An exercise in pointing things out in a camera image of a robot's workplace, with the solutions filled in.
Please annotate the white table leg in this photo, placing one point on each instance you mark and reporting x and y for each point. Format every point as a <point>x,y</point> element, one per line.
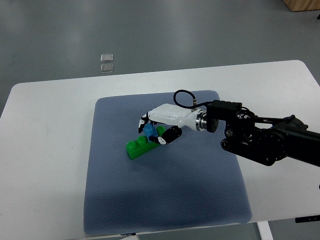
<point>264,230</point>

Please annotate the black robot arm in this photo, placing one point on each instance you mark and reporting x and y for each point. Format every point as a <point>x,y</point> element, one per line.
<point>264,140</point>

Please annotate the long green block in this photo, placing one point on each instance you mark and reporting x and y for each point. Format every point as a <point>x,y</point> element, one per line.
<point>141,145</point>

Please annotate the small blue block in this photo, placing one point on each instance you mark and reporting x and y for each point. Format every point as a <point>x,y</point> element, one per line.
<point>150,131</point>

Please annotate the blue-grey fabric mat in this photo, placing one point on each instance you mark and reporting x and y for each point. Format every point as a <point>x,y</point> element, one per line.
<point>191,182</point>

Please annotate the upper metal floor plate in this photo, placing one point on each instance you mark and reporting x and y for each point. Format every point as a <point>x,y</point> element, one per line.
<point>106,57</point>

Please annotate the wooden box corner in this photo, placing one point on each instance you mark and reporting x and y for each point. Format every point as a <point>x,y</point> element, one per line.
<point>302,5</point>

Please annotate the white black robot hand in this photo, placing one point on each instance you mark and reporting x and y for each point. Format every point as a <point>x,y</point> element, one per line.
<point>177,118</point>

